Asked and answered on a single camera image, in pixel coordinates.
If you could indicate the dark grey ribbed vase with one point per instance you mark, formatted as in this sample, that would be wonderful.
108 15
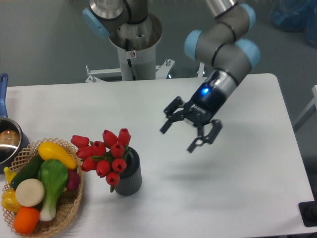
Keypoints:
131 178

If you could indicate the woven wicker basket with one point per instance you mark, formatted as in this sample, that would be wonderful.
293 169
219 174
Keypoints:
67 205

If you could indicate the yellow squash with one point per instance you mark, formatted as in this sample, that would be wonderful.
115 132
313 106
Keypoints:
50 150

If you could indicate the black device table corner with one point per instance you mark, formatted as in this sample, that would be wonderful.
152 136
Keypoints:
308 211

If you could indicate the dark green cucumber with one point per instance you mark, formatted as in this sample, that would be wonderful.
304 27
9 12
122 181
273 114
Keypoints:
30 171

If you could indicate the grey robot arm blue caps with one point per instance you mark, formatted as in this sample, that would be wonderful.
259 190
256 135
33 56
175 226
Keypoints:
223 47

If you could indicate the white metal base frame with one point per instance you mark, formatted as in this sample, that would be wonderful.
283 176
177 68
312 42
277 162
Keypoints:
163 71

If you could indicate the blue handled steel pot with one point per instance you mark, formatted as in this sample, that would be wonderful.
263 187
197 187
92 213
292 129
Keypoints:
12 138

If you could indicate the red tulip bouquet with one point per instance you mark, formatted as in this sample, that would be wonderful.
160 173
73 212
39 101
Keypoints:
109 157

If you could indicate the green bok choy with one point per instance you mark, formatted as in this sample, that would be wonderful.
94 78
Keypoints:
53 174

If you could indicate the orange fruit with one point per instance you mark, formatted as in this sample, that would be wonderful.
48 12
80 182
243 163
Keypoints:
26 220

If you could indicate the beige round bun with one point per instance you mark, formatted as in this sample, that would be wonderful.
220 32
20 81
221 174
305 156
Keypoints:
30 192

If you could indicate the blue plastic bag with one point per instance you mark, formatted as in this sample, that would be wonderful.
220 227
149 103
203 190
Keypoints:
296 16

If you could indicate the yellow banana tip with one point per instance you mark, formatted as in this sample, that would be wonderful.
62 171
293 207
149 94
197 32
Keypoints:
9 175

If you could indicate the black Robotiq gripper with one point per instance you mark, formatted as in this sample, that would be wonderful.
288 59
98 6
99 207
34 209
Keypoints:
199 111

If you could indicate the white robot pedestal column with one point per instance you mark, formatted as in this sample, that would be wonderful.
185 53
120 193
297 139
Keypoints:
136 48

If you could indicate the white table leg frame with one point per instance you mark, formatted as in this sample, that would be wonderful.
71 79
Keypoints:
307 112

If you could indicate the purple red radish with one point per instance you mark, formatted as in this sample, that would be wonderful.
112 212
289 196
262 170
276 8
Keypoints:
73 180

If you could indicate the yellow bell pepper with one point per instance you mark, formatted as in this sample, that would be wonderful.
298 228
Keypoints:
9 201

